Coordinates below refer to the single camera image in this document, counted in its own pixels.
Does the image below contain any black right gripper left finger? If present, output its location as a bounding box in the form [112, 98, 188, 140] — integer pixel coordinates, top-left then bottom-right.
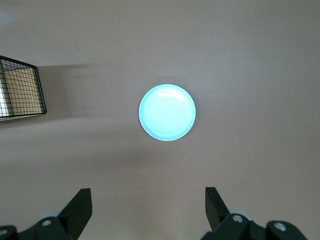
[0, 187, 93, 240]

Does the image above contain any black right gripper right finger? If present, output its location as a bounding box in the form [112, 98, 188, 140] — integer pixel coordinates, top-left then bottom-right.
[201, 186, 307, 240]

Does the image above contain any light blue round plate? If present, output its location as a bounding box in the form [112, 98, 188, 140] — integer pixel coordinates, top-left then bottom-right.
[138, 84, 197, 142]

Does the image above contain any brown table mat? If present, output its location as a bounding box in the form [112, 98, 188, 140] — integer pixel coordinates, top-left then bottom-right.
[0, 0, 320, 240]

